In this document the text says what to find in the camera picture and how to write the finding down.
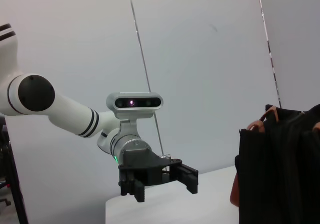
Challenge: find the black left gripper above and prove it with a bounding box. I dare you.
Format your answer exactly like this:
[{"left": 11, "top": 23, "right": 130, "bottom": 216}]
[{"left": 117, "top": 148, "right": 200, "bottom": 203}]

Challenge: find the black bag with brown handles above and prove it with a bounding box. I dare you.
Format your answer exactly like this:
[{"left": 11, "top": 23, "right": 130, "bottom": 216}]
[{"left": 229, "top": 104, "right": 320, "bottom": 224}]

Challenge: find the black stand pole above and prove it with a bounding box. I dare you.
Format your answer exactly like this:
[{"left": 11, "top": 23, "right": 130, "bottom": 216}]
[{"left": 0, "top": 116, "right": 29, "bottom": 224}]

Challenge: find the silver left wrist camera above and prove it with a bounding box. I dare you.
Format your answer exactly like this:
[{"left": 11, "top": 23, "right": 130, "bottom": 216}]
[{"left": 105, "top": 92, "right": 164, "bottom": 139}]

